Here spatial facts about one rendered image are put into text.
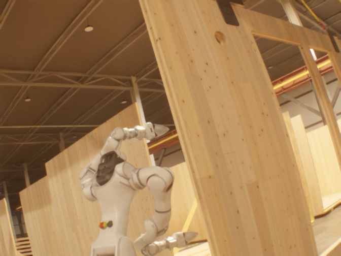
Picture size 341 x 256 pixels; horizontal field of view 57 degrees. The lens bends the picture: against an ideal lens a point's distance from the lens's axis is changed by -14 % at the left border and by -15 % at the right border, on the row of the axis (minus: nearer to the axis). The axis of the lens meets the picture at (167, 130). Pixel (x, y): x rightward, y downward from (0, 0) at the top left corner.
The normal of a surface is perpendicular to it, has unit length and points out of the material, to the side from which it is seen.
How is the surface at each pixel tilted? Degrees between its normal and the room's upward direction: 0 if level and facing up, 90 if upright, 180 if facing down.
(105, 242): 56
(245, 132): 90
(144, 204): 90
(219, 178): 90
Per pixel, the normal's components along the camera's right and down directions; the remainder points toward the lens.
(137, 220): -0.73, 0.01
